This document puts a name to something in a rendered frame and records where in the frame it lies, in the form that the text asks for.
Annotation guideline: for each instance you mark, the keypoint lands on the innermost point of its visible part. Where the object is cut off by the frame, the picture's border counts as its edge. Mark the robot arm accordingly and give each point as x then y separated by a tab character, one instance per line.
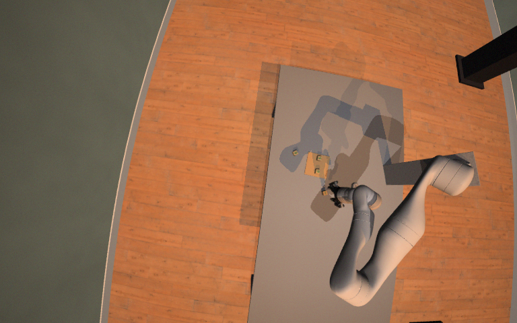
397	236

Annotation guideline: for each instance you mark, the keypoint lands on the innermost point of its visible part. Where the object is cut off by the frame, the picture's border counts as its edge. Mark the orange flat mat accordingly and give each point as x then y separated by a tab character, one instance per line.
312	164

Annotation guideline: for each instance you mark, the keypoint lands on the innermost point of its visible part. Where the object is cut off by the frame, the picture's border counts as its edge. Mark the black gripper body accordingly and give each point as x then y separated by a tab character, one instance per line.
335	194

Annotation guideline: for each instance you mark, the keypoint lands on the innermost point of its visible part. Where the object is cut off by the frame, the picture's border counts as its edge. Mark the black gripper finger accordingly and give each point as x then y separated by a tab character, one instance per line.
332	186
339	205

